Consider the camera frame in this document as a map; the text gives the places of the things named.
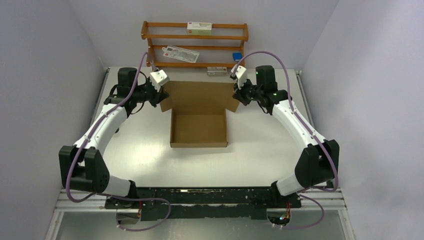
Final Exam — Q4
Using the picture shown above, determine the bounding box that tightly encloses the wooden three-tier shelf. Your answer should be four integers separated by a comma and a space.
140, 21, 249, 71

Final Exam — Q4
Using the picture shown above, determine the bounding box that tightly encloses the brown cardboard box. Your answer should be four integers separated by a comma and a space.
160, 81, 240, 148

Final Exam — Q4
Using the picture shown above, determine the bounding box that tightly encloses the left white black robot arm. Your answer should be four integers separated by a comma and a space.
58, 67, 169, 208

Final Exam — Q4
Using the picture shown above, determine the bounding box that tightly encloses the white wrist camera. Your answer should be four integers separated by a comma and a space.
230, 65, 248, 90
149, 69, 170, 93

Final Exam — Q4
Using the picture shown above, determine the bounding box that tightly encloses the small white red box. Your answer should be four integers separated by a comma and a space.
206, 66, 228, 77

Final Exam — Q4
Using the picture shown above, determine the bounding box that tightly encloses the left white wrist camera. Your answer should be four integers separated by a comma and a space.
149, 69, 170, 93

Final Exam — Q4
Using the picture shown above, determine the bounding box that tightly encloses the clear plastic blister package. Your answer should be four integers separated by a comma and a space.
161, 45, 200, 63

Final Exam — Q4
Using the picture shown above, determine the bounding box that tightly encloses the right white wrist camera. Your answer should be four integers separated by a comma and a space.
230, 65, 248, 90

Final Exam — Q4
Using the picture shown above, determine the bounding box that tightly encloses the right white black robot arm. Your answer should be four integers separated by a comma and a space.
230, 65, 340, 207

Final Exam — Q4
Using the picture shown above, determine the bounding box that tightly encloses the white green box top shelf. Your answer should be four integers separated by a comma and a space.
186, 21, 213, 36

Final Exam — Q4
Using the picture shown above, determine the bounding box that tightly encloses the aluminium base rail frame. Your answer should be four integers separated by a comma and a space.
54, 186, 347, 221

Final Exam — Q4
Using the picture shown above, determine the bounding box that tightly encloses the small blue object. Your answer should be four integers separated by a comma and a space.
232, 52, 243, 62

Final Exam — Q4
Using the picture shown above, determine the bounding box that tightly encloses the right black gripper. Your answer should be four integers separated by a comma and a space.
232, 76, 263, 106

